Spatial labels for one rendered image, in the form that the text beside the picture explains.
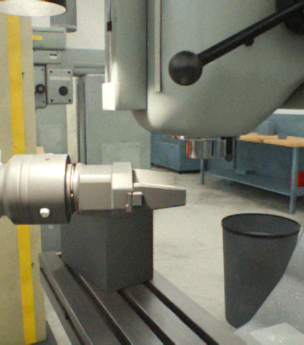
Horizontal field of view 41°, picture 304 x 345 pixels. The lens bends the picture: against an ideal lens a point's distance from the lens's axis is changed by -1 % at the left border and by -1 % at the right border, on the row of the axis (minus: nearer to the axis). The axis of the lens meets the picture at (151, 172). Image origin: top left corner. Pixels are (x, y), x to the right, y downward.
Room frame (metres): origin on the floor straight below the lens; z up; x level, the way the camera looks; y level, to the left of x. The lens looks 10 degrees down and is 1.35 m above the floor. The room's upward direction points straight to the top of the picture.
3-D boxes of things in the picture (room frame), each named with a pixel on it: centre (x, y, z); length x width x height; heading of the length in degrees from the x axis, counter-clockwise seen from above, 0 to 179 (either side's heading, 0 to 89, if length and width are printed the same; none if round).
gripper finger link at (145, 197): (0.46, -0.01, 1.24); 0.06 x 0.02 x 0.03; 94
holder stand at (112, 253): (0.91, 0.11, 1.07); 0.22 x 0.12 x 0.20; 37
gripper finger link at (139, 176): (0.57, 0.00, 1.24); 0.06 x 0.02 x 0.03; 94
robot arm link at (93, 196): (0.51, 0.09, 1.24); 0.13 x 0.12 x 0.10; 4
